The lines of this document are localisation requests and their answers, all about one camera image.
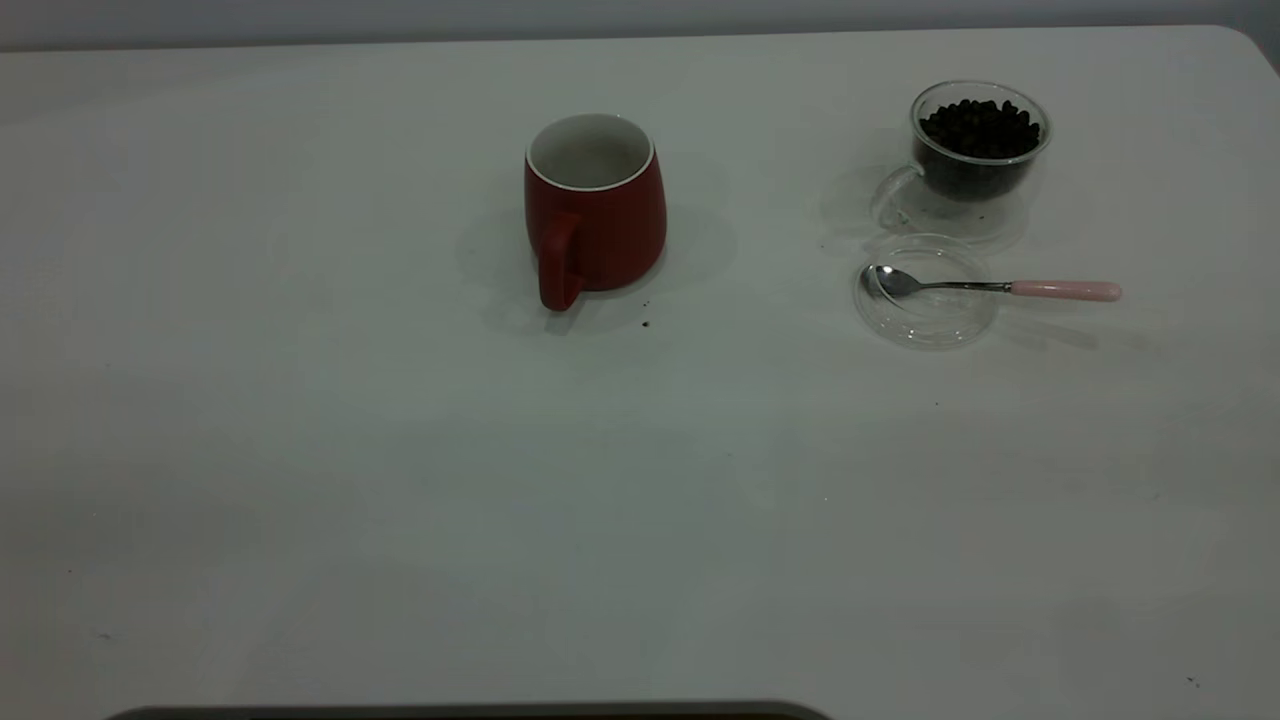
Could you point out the coffee beans heap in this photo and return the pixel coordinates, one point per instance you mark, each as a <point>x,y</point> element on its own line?
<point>980,130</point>

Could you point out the clear round glass saucer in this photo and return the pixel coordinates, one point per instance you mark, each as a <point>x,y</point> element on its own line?
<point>925,330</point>

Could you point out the red ceramic mug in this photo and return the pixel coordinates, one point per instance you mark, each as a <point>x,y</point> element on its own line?
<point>610,235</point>

